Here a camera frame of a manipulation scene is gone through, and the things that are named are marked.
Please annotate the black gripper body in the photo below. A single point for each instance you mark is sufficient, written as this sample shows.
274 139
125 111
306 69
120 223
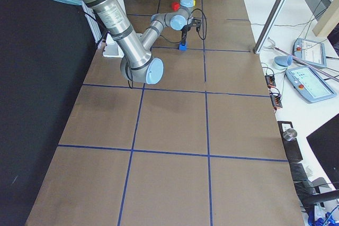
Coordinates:
184 34

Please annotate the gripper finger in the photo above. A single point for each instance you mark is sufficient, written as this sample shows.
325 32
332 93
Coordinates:
183 36

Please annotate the far teach pendant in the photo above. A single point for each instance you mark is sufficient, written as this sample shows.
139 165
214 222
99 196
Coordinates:
310 51

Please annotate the blue wooden block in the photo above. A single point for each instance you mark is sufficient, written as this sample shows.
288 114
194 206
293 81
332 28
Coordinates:
183 46

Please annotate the metal cylinder weight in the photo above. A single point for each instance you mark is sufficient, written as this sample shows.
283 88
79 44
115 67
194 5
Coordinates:
289 134

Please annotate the white pedestal column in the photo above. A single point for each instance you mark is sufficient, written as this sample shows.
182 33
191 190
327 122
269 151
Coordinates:
113 15

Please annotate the teach pendant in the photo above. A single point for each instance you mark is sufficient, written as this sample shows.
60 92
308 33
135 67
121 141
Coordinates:
309 84
310 51

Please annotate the near teach pendant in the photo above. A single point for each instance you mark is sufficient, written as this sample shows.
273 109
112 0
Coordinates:
309 84

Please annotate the red wooden block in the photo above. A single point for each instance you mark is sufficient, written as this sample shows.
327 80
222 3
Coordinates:
175 6

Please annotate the light blue cup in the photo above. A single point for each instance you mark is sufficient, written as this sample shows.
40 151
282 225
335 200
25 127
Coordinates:
282 62

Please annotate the aluminium frame post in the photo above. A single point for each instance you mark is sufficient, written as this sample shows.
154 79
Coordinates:
277 7

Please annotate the black orange terminal block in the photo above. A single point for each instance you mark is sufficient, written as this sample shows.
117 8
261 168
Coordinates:
270 80
276 100

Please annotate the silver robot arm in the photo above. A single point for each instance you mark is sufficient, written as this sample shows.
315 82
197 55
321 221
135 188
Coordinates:
138 64

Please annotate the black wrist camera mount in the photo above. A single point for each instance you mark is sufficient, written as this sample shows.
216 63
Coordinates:
196 23

